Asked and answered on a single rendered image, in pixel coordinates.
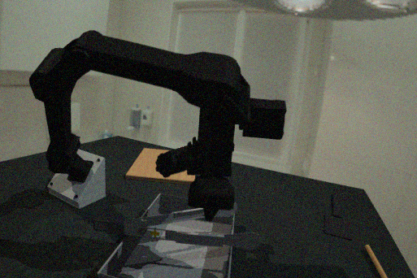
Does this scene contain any light wooden board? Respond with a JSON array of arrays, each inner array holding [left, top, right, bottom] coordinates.
[[125, 148, 195, 185]]

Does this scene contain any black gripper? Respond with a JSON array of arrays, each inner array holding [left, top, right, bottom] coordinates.
[[188, 133, 235, 221]]

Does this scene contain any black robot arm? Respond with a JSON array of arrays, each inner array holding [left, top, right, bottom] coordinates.
[[29, 30, 287, 182]]

